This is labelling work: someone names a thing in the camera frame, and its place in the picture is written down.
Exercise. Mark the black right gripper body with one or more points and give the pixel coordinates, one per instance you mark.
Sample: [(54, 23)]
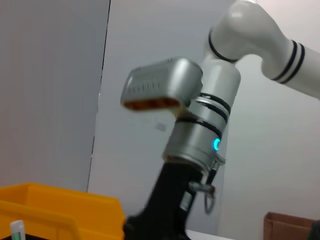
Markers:
[(170, 200)]

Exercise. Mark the green utility knife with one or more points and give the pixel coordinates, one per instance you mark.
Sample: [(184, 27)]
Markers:
[(17, 230)]

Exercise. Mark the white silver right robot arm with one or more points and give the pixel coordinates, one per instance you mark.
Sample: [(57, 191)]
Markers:
[(250, 37)]

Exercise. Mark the yellow plastic bin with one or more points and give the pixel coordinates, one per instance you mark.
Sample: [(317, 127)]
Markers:
[(62, 210)]

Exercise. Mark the brown cardboard box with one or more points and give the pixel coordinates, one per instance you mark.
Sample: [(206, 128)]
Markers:
[(287, 227)]

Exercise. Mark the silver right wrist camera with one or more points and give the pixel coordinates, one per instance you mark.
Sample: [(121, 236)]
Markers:
[(162, 85)]

